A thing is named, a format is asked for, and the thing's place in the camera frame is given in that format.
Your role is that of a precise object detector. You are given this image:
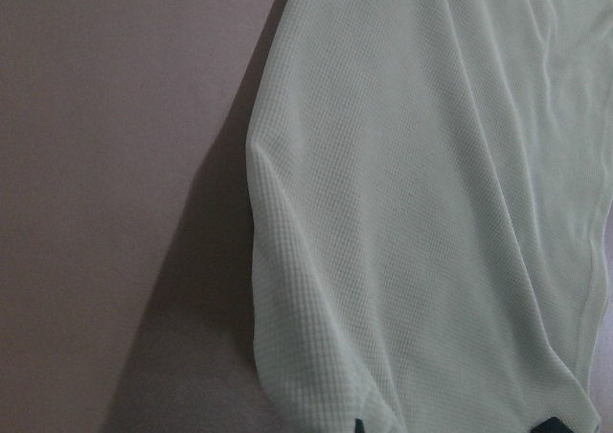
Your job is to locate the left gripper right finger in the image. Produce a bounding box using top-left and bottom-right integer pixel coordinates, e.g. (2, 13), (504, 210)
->
(532, 417), (570, 433)

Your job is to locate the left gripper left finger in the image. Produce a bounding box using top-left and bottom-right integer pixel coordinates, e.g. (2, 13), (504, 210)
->
(353, 419), (365, 433)

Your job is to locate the olive green long-sleeve shirt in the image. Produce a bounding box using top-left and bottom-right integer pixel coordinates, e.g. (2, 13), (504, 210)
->
(245, 0), (612, 432)

